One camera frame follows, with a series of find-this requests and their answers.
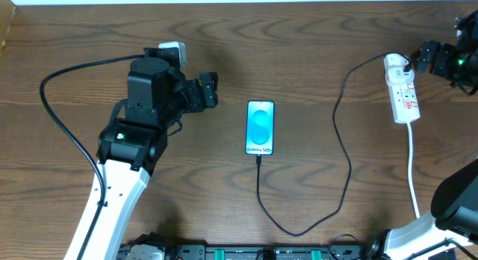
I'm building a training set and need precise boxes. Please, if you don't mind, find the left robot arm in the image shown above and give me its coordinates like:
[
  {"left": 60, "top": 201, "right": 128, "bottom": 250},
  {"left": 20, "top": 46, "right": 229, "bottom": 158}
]
[{"left": 65, "top": 42, "right": 218, "bottom": 259}]

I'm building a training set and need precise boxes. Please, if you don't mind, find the black USB charging cable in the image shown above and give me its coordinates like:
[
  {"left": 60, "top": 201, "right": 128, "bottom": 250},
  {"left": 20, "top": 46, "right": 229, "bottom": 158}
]
[{"left": 255, "top": 50, "right": 413, "bottom": 238}]

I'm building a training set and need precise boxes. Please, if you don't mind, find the black left camera cable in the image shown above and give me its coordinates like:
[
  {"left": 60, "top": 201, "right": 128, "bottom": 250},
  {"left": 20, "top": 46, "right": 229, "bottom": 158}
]
[{"left": 39, "top": 53, "right": 146, "bottom": 260}]

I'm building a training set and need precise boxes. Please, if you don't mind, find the white USB wall charger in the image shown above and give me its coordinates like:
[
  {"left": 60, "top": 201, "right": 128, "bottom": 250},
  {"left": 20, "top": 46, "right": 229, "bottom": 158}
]
[{"left": 384, "top": 53, "right": 415, "bottom": 87}]

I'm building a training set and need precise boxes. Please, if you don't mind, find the blue-screen Galaxy smartphone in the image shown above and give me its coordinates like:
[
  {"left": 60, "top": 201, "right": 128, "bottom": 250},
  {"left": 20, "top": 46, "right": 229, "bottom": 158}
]
[{"left": 245, "top": 100, "right": 275, "bottom": 155}]

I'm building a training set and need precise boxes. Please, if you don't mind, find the white power strip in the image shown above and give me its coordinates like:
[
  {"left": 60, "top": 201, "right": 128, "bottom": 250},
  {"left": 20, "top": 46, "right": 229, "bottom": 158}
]
[{"left": 385, "top": 67, "right": 420, "bottom": 124}]

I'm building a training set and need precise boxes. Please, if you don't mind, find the black mounting rail base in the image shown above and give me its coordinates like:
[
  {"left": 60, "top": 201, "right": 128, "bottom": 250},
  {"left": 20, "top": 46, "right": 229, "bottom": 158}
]
[{"left": 115, "top": 233, "right": 457, "bottom": 260}]

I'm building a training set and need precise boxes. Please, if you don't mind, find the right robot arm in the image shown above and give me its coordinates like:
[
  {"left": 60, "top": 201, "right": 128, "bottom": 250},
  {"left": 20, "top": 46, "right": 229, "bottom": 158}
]
[{"left": 366, "top": 12, "right": 477, "bottom": 259}]

